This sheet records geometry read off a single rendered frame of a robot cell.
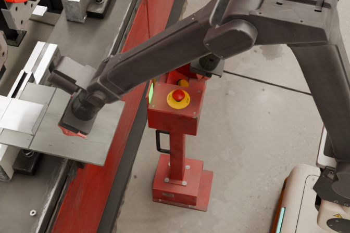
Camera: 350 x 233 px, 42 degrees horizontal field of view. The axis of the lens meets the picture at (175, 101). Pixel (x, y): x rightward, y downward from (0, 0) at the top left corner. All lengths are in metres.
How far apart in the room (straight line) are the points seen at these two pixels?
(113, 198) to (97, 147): 0.99
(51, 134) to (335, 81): 0.72
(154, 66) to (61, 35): 0.79
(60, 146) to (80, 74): 0.26
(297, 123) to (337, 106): 1.68
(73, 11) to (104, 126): 0.49
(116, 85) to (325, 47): 0.39
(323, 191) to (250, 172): 1.04
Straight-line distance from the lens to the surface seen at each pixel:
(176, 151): 1.77
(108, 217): 2.04
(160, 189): 1.99
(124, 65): 0.77
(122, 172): 2.11
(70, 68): 0.91
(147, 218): 2.07
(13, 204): 1.23
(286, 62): 2.57
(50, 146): 1.12
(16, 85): 1.25
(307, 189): 1.89
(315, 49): 0.59
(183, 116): 1.39
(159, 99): 1.42
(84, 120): 1.01
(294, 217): 1.83
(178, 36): 0.65
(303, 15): 0.55
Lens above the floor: 1.96
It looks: 57 degrees down
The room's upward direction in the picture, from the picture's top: straight up
